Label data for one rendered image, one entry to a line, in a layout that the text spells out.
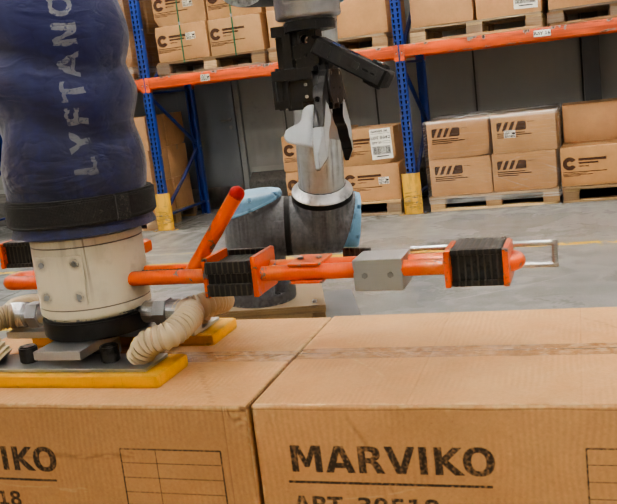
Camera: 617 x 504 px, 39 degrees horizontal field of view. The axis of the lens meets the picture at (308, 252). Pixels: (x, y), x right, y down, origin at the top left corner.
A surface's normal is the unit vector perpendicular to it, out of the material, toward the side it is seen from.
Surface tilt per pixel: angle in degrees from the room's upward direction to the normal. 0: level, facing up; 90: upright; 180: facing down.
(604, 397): 0
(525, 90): 90
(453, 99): 90
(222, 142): 90
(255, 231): 93
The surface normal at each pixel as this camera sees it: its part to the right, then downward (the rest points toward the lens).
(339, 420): -0.29, 0.22
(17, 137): -0.47, -0.01
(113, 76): 0.73, -0.35
